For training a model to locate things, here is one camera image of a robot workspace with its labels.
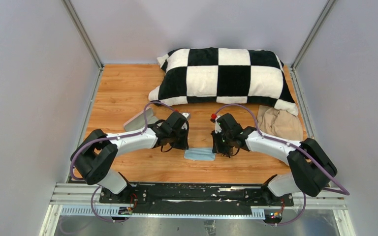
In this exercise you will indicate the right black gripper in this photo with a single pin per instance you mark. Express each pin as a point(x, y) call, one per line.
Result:
point(217, 148)

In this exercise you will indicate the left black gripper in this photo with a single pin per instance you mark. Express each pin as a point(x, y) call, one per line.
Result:
point(183, 144)

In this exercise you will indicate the blue lens cloth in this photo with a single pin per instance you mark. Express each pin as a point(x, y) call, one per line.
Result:
point(199, 154)

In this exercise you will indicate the pink glasses case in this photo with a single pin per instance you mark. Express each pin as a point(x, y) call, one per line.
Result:
point(138, 122)

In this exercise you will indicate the dark aviator sunglasses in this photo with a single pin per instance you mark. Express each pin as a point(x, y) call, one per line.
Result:
point(231, 152)

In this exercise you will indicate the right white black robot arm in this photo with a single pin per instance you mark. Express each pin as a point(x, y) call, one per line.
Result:
point(310, 167)

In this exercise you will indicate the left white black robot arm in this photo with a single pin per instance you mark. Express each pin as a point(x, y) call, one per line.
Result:
point(94, 157)

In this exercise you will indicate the beige crumpled cloth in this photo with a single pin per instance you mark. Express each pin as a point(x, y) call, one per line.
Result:
point(279, 123)

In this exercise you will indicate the black white checkered pillow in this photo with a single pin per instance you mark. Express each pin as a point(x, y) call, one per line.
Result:
point(223, 75)

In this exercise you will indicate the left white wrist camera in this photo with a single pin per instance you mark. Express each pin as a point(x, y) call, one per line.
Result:
point(183, 121)

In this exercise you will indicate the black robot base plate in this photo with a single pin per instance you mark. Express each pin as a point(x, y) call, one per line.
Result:
point(195, 199)

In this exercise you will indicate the slotted aluminium rail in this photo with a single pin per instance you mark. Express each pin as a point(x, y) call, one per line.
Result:
point(80, 199)

